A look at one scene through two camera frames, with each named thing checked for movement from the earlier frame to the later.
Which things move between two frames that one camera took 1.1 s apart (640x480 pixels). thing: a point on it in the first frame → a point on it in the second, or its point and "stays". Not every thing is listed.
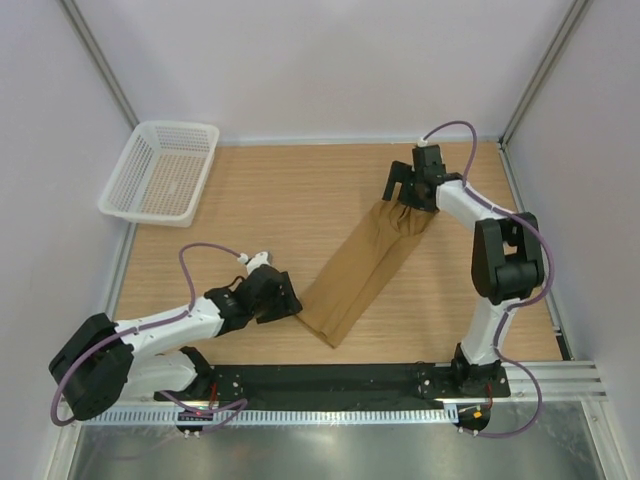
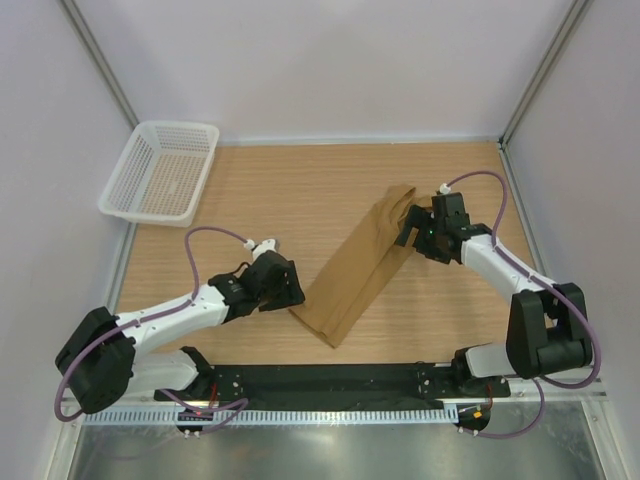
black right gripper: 402,173 → 416,218
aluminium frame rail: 560,381 stays
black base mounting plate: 267,386 stays
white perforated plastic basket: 162,175 stays
